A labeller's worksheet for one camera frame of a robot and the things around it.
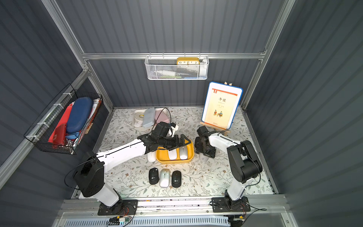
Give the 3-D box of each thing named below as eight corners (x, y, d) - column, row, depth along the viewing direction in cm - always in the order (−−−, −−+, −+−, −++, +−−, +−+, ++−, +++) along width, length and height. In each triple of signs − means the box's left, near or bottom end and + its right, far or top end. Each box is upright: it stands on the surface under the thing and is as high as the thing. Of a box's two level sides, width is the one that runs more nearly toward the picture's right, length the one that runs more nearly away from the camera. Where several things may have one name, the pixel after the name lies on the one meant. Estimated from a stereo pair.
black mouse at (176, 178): (171, 187, 82) (171, 186, 80) (172, 171, 88) (172, 170, 86) (181, 187, 82) (181, 186, 80) (181, 171, 88) (181, 170, 86)
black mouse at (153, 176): (148, 184, 83) (147, 183, 81) (150, 169, 89) (149, 167, 87) (158, 184, 83) (157, 183, 81) (160, 169, 89) (159, 167, 87)
